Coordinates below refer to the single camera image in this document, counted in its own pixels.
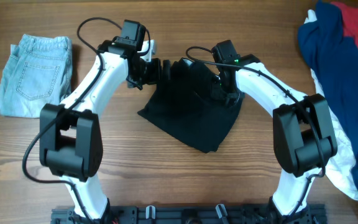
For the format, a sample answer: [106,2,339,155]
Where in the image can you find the black t-shirt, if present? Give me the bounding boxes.
[138,58,244,153]

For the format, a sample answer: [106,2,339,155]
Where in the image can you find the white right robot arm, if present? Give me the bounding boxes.
[214,54,337,223]

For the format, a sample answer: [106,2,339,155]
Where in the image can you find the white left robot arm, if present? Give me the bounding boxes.
[39,40,162,223]

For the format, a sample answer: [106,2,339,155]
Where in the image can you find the folded light blue jeans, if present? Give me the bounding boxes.
[0,34,73,118]

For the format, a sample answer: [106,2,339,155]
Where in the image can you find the navy blue garment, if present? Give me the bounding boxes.
[298,1,358,190]

